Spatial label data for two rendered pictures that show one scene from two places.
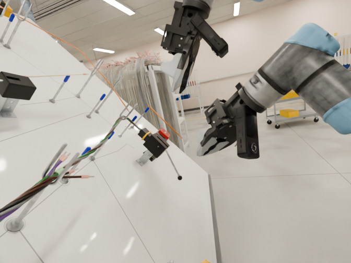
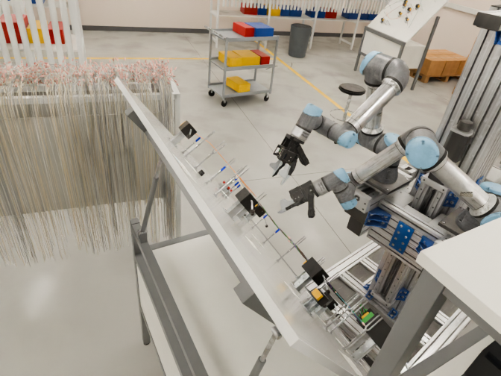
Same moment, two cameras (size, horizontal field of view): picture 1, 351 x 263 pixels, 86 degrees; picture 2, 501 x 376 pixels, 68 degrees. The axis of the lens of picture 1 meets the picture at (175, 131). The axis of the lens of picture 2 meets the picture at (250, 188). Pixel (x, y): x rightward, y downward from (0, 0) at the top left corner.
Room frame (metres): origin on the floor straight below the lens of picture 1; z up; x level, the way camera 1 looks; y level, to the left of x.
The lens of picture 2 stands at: (-0.43, 1.00, 2.18)
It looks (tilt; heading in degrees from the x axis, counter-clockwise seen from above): 35 degrees down; 317
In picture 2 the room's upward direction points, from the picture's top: 7 degrees clockwise
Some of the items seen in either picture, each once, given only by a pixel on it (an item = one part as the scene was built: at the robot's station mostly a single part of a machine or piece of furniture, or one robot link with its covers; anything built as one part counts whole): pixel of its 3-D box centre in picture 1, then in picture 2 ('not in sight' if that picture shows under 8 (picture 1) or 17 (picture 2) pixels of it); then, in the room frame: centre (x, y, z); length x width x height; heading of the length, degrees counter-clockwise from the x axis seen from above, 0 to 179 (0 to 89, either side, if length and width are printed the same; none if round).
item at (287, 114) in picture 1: (286, 99); (238, 64); (3.89, -2.42, 0.54); 0.99 x 0.50 x 1.08; 83
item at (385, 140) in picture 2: not in sight; (391, 148); (0.38, -0.70, 1.33); 0.13 x 0.12 x 0.14; 179
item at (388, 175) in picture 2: not in sight; (385, 168); (0.38, -0.70, 1.21); 0.15 x 0.15 x 0.10
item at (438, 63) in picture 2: not in sight; (435, 65); (3.21, -7.22, 0.22); 1.20 x 0.80 x 0.44; 73
